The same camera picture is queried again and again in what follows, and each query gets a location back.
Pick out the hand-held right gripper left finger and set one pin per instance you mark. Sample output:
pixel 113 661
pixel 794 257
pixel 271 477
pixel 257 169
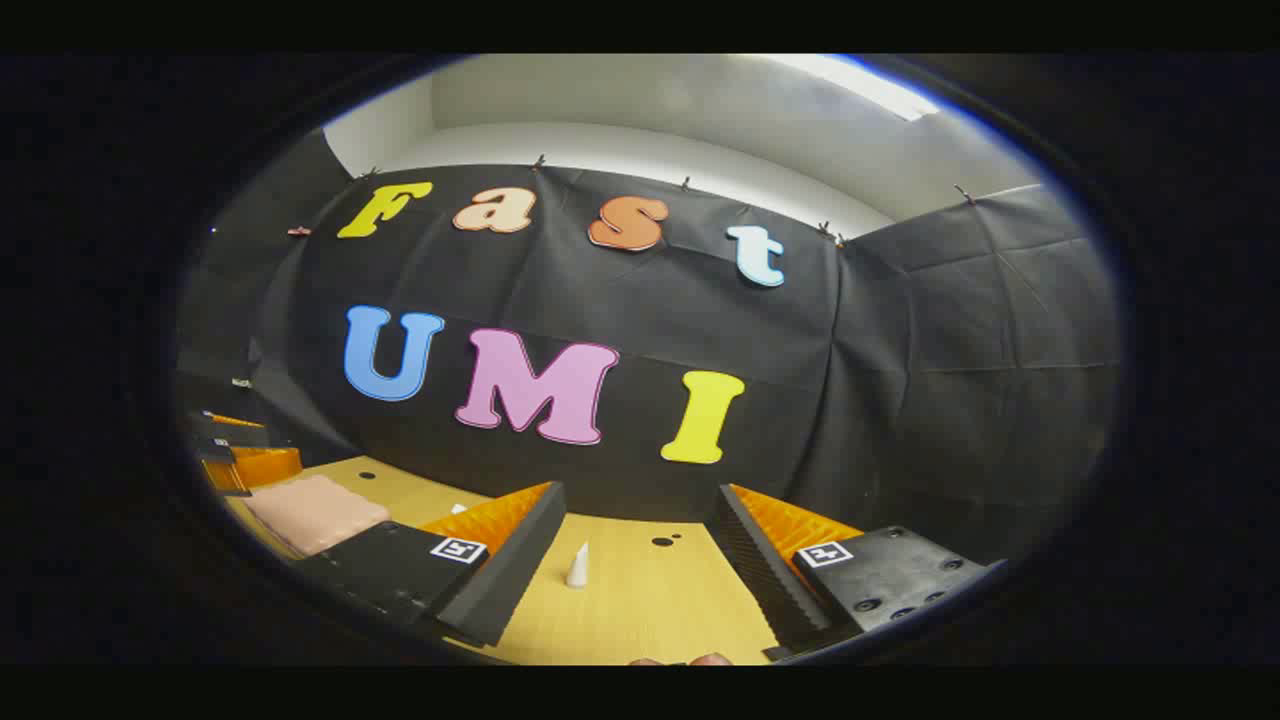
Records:
pixel 520 560

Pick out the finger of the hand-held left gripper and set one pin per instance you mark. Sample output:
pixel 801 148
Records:
pixel 265 466
pixel 235 433

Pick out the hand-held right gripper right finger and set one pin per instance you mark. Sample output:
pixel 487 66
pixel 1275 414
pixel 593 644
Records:
pixel 760 570

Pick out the white squeeze tube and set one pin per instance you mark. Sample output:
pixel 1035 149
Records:
pixel 578 570

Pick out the pink suitcase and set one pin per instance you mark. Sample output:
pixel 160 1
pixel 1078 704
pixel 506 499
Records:
pixel 315 512

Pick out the black backdrop cloth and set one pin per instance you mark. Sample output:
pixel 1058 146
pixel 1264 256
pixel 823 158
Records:
pixel 640 300

